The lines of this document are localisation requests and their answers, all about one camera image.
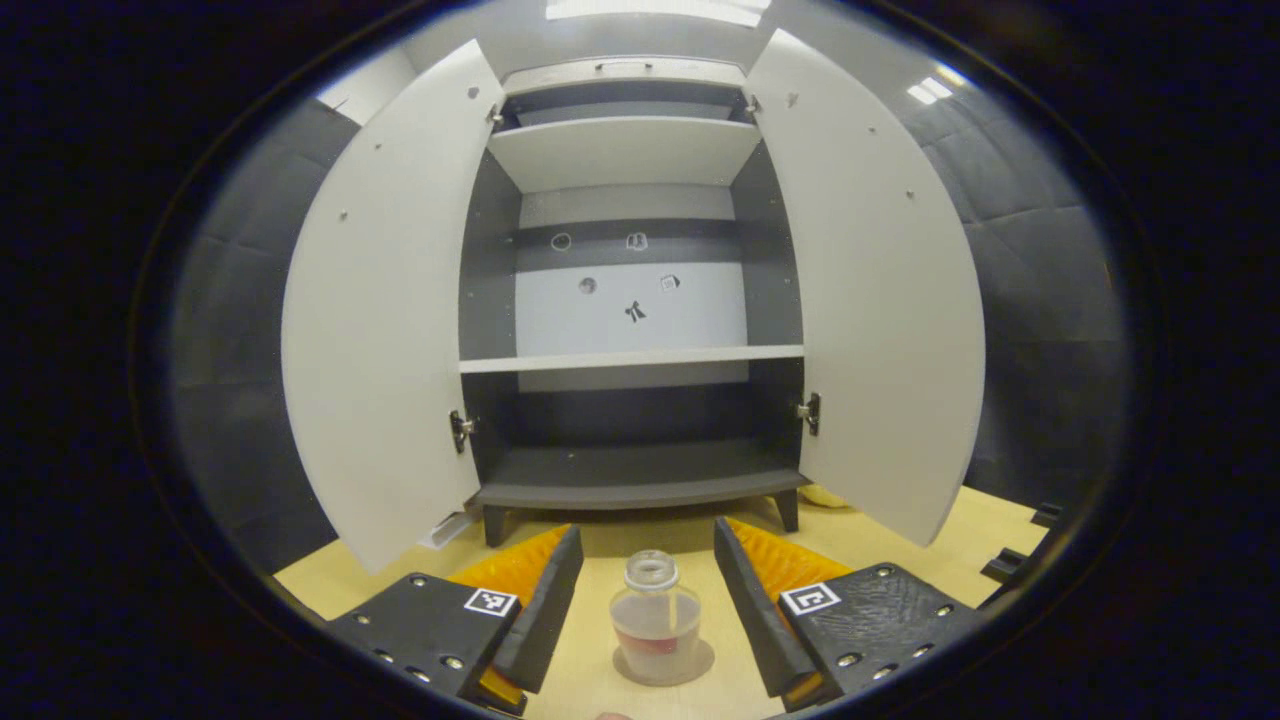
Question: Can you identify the black quilted curtain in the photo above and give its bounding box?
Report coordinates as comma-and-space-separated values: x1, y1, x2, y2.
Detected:
165, 100, 366, 576
900, 70, 1136, 511

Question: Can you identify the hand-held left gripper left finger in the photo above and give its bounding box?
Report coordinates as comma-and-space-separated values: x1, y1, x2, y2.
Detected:
325, 523, 585, 716

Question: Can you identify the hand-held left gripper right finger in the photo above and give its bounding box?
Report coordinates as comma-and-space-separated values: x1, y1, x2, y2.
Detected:
713, 516, 986, 713

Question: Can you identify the grey cabinet door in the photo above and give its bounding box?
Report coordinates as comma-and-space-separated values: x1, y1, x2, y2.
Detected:
281, 38, 506, 576
745, 28, 987, 549

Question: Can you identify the grey cabinet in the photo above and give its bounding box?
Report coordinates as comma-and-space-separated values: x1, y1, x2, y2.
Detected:
458, 57, 809, 549

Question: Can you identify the clear bottle with pink label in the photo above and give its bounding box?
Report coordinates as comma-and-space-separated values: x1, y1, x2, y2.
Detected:
610, 550, 703, 685

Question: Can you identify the white flat strip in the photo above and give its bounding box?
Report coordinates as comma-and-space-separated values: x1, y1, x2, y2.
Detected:
418, 510, 476, 549

